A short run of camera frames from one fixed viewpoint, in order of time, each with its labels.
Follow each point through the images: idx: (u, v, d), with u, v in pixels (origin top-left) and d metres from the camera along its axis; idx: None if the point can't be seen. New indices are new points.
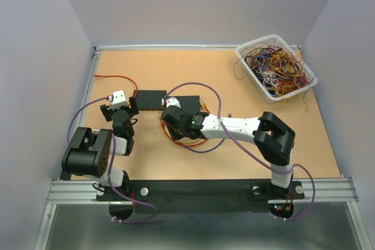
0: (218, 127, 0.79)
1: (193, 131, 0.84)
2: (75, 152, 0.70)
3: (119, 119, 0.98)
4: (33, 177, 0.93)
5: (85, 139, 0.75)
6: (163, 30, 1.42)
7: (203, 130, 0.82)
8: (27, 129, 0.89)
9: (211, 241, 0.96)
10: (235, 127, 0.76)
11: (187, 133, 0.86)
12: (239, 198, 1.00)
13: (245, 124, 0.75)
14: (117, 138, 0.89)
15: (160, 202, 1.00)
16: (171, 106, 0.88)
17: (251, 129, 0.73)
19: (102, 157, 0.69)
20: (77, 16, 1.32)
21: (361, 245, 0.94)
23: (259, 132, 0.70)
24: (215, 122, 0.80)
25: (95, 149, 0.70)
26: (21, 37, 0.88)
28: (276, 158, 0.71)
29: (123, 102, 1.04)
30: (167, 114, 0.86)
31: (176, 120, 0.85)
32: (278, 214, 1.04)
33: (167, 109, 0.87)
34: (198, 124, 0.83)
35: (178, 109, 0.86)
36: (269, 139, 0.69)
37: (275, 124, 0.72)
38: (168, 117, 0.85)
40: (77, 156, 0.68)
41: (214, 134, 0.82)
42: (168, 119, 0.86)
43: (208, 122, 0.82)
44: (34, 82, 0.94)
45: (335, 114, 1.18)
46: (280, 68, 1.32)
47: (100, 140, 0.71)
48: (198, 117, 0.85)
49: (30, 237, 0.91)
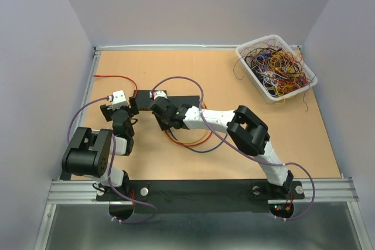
0: (198, 118, 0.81)
1: (177, 121, 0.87)
2: (75, 152, 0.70)
3: (119, 118, 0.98)
4: (33, 177, 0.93)
5: (85, 139, 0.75)
6: (163, 30, 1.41)
7: (185, 121, 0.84)
8: (27, 129, 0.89)
9: (211, 241, 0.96)
10: (212, 118, 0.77)
11: (171, 123, 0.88)
12: (239, 198, 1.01)
13: (221, 116, 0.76)
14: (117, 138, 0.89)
15: (160, 202, 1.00)
16: (159, 98, 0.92)
17: (226, 121, 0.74)
19: (102, 157, 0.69)
20: (77, 16, 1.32)
21: (361, 245, 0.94)
23: (231, 123, 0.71)
24: (196, 113, 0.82)
25: (95, 149, 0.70)
26: (21, 37, 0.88)
28: (248, 150, 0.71)
29: (123, 102, 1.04)
30: (153, 104, 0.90)
31: (162, 110, 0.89)
32: (278, 214, 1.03)
33: (154, 100, 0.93)
34: (181, 115, 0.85)
35: (165, 101, 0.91)
36: (241, 129, 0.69)
37: (248, 117, 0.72)
38: (154, 108, 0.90)
40: (78, 156, 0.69)
41: (198, 125, 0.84)
42: (155, 110, 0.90)
43: (190, 113, 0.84)
44: (34, 82, 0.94)
45: (335, 114, 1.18)
46: (280, 68, 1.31)
47: (100, 140, 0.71)
48: (182, 109, 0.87)
49: (30, 237, 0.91)
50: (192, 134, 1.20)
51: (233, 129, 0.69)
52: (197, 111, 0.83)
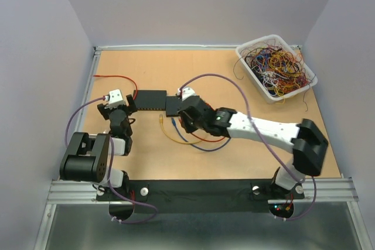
0: (249, 128, 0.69)
1: (217, 127, 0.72)
2: (74, 158, 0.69)
3: (116, 119, 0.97)
4: (33, 177, 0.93)
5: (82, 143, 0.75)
6: (162, 30, 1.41)
7: (229, 129, 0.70)
8: (27, 129, 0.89)
9: (211, 241, 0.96)
10: (269, 131, 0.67)
11: (210, 130, 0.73)
12: (239, 198, 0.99)
13: (281, 129, 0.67)
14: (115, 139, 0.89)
15: (160, 202, 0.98)
16: (194, 97, 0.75)
17: (289, 136, 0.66)
19: (101, 163, 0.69)
20: (77, 16, 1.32)
21: (361, 245, 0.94)
23: (297, 139, 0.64)
24: (245, 122, 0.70)
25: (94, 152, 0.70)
26: (21, 37, 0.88)
28: (306, 168, 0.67)
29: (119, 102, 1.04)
30: (189, 105, 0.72)
31: (200, 114, 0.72)
32: (278, 214, 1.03)
33: (190, 100, 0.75)
34: (224, 122, 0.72)
35: (203, 102, 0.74)
36: (308, 147, 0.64)
37: (313, 132, 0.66)
38: (190, 109, 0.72)
40: (76, 161, 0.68)
41: (242, 135, 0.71)
42: (189, 112, 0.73)
43: (236, 120, 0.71)
44: (34, 82, 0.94)
45: (335, 114, 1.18)
46: (280, 68, 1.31)
47: (98, 145, 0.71)
48: (224, 114, 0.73)
49: (30, 237, 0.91)
50: (192, 134, 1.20)
51: (299, 147, 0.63)
52: (246, 120, 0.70)
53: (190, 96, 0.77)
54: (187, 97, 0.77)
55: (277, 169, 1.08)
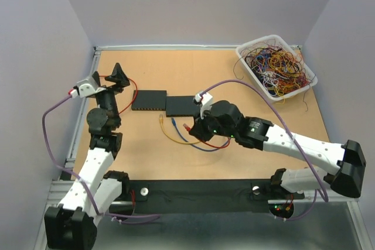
0: (289, 144, 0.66)
1: (250, 139, 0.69)
2: (57, 236, 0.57)
3: (95, 120, 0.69)
4: (33, 177, 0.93)
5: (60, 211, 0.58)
6: (162, 30, 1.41)
7: (266, 143, 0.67)
8: (27, 128, 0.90)
9: (211, 241, 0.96)
10: (312, 150, 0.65)
11: (241, 141, 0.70)
12: (239, 198, 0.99)
13: (324, 149, 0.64)
14: (94, 140, 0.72)
15: (160, 202, 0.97)
16: (228, 105, 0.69)
17: (334, 158, 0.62)
19: (88, 237, 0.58)
20: (77, 16, 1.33)
21: (361, 245, 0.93)
23: (344, 163, 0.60)
24: (284, 137, 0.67)
25: (77, 237, 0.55)
26: (21, 37, 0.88)
28: (346, 194, 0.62)
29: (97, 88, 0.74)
30: (224, 113, 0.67)
31: (234, 123, 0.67)
32: (277, 214, 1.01)
33: (222, 106, 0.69)
34: (258, 133, 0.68)
35: (237, 110, 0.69)
36: (355, 174, 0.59)
37: (360, 157, 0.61)
38: (225, 117, 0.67)
40: (61, 239, 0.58)
41: (278, 150, 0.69)
42: (222, 119, 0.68)
43: (274, 134, 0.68)
44: (34, 82, 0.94)
45: (335, 114, 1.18)
46: (280, 68, 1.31)
47: (78, 232, 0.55)
48: (258, 125, 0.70)
49: (30, 237, 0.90)
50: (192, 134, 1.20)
51: (345, 172, 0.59)
52: (286, 135, 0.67)
53: (219, 102, 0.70)
54: (217, 105, 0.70)
55: (276, 169, 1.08)
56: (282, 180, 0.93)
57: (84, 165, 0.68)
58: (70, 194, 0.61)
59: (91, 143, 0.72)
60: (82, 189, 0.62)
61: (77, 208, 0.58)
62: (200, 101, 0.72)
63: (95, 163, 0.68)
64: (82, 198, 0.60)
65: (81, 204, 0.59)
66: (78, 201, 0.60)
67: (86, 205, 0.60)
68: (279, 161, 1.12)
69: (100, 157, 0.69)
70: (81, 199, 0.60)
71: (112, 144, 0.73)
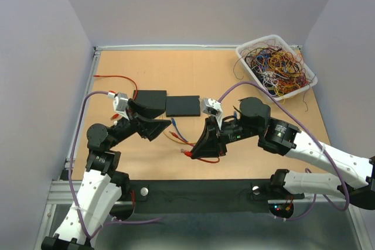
0: (319, 154, 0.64)
1: (275, 144, 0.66)
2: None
3: (94, 137, 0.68)
4: (34, 177, 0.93)
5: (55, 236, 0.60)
6: (163, 30, 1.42)
7: (293, 150, 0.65)
8: (26, 128, 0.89)
9: (211, 241, 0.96)
10: (341, 163, 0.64)
11: (267, 146, 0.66)
12: (239, 198, 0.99)
13: (353, 163, 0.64)
14: (91, 161, 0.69)
15: (160, 203, 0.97)
16: (258, 104, 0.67)
17: (362, 173, 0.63)
19: None
20: (78, 16, 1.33)
21: (361, 245, 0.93)
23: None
24: (313, 147, 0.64)
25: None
26: (21, 37, 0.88)
28: (367, 201, 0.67)
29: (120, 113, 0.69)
30: (255, 113, 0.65)
31: (263, 123, 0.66)
32: (278, 214, 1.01)
33: (252, 103, 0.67)
34: (285, 139, 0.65)
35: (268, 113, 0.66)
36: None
37: None
38: (256, 119, 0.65)
40: None
41: (303, 158, 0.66)
42: (252, 120, 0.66)
43: (302, 142, 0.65)
44: (33, 82, 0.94)
45: (335, 113, 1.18)
46: (280, 68, 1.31)
47: None
48: (284, 129, 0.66)
49: (30, 237, 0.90)
50: (192, 134, 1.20)
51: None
52: (314, 144, 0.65)
53: (245, 101, 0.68)
54: (244, 103, 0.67)
55: (276, 169, 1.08)
56: (285, 181, 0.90)
57: (78, 189, 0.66)
58: (65, 222, 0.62)
59: (87, 163, 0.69)
60: (77, 218, 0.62)
61: (71, 239, 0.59)
62: (219, 110, 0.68)
63: (91, 187, 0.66)
64: (76, 228, 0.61)
65: (76, 235, 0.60)
66: (73, 232, 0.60)
67: (81, 236, 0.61)
68: (279, 161, 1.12)
69: (95, 180, 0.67)
70: (75, 229, 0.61)
71: (108, 167, 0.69)
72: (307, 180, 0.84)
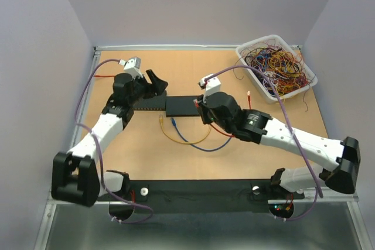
0: (288, 139, 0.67)
1: (248, 132, 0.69)
2: (61, 184, 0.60)
3: (119, 80, 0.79)
4: (34, 176, 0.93)
5: (69, 161, 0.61)
6: (163, 31, 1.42)
7: (265, 137, 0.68)
8: (27, 129, 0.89)
9: (211, 241, 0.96)
10: (311, 146, 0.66)
11: (239, 135, 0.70)
12: (239, 198, 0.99)
13: (324, 146, 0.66)
14: (107, 109, 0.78)
15: (160, 203, 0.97)
16: (225, 96, 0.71)
17: (333, 154, 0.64)
19: (93, 188, 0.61)
20: (77, 16, 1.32)
21: (361, 245, 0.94)
23: (344, 160, 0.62)
24: (283, 132, 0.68)
25: (82, 185, 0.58)
26: (21, 37, 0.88)
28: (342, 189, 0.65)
29: (136, 70, 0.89)
30: (220, 104, 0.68)
31: (230, 115, 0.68)
32: (278, 214, 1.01)
33: (218, 98, 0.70)
34: (256, 127, 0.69)
35: (235, 103, 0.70)
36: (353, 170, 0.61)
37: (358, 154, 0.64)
38: (222, 110, 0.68)
40: (65, 188, 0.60)
41: (275, 144, 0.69)
42: (220, 111, 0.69)
43: (273, 129, 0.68)
44: (33, 81, 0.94)
45: (335, 113, 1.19)
46: (280, 68, 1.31)
47: (82, 180, 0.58)
48: (256, 117, 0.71)
49: (30, 237, 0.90)
50: (192, 134, 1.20)
51: (345, 168, 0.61)
52: (285, 130, 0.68)
53: (216, 93, 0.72)
54: (211, 96, 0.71)
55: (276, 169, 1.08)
56: (280, 180, 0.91)
57: (96, 123, 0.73)
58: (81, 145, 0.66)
59: (104, 110, 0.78)
60: (92, 142, 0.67)
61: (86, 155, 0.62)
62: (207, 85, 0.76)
63: (107, 123, 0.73)
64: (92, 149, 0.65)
65: (90, 153, 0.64)
66: (88, 150, 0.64)
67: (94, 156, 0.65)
68: (279, 161, 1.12)
69: (111, 120, 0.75)
70: (89, 149, 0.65)
71: (124, 112, 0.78)
72: (297, 174, 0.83)
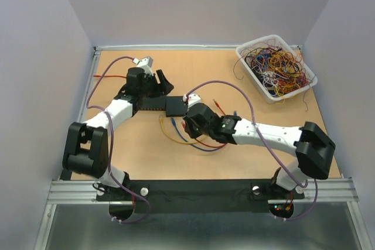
0: (253, 133, 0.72)
1: (222, 135, 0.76)
2: (73, 153, 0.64)
3: (133, 72, 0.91)
4: (34, 176, 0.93)
5: (83, 132, 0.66)
6: (163, 31, 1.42)
7: (235, 136, 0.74)
8: (27, 128, 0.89)
9: (210, 241, 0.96)
10: (272, 136, 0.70)
11: (217, 137, 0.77)
12: (239, 198, 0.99)
13: (284, 133, 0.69)
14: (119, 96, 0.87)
15: (160, 202, 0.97)
16: (201, 105, 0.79)
17: (292, 139, 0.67)
19: (102, 158, 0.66)
20: (78, 16, 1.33)
21: (361, 245, 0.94)
23: (300, 142, 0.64)
24: (249, 127, 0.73)
25: (94, 152, 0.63)
26: (21, 37, 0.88)
28: (312, 173, 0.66)
29: (148, 68, 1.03)
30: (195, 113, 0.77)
31: (206, 121, 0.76)
32: (278, 214, 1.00)
33: (194, 108, 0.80)
34: (229, 129, 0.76)
35: (209, 110, 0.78)
36: (312, 150, 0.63)
37: (317, 136, 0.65)
38: (198, 117, 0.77)
40: (77, 156, 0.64)
41: (246, 141, 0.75)
42: (196, 119, 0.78)
43: (241, 126, 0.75)
44: (34, 81, 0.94)
45: (335, 113, 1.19)
46: (280, 68, 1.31)
47: (94, 147, 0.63)
48: (229, 121, 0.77)
49: (30, 237, 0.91)
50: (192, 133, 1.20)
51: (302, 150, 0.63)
52: (251, 126, 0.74)
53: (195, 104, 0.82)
54: (190, 108, 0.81)
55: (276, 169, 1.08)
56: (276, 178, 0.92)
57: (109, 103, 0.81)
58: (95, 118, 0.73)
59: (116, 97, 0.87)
60: (105, 117, 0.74)
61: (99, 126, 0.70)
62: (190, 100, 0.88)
63: (119, 105, 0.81)
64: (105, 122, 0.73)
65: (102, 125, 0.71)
66: (101, 123, 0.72)
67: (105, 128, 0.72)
68: (279, 161, 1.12)
69: (123, 103, 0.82)
70: (103, 122, 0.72)
71: (134, 100, 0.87)
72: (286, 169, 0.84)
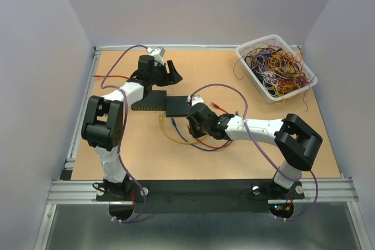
0: (242, 127, 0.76)
1: (218, 132, 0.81)
2: (92, 122, 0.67)
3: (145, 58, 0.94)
4: (34, 176, 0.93)
5: (100, 106, 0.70)
6: (163, 31, 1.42)
7: (227, 130, 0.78)
8: (26, 128, 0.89)
9: (211, 241, 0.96)
10: (257, 127, 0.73)
11: (212, 133, 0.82)
12: (239, 198, 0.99)
13: (268, 124, 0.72)
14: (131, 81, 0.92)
15: (160, 202, 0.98)
16: (200, 103, 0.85)
17: (274, 130, 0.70)
19: (118, 130, 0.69)
20: (78, 16, 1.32)
21: (361, 245, 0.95)
23: (280, 132, 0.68)
24: (239, 122, 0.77)
25: (110, 122, 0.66)
26: (21, 37, 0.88)
28: (296, 163, 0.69)
29: (159, 57, 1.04)
30: (194, 110, 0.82)
31: (203, 118, 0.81)
32: (278, 214, 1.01)
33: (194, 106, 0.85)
34: (224, 124, 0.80)
35: (207, 108, 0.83)
36: (291, 140, 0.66)
37: (299, 127, 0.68)
38: (196, 115, 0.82)
40: (95, 126, 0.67)
41: (237, 135, 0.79)
42: (195, 117, 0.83)
43: (233, 122, 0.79)
44: (34, 81, 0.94)
45: (335, 114, 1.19)
46: (280, 67, 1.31)
47: (111, 117, 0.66)
48: (224, 118, 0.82)
49: (30, 237, 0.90)
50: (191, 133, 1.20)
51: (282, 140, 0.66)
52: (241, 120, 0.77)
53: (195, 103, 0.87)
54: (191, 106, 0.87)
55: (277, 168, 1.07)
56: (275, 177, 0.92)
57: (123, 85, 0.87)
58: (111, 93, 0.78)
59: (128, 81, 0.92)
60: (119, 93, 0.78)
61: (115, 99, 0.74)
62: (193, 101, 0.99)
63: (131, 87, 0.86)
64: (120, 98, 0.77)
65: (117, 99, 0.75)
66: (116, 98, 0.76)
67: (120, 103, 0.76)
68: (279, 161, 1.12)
69: (135, 86, 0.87)
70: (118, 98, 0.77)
71: (145, 84, 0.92)
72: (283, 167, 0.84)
